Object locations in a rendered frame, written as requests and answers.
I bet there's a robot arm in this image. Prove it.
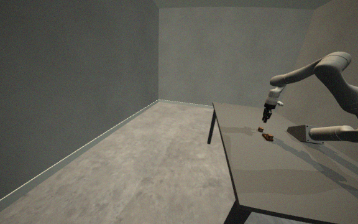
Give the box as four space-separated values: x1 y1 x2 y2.
265 52 358 142

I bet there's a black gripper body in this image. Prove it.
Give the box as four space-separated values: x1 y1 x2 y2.
264 103 276 114

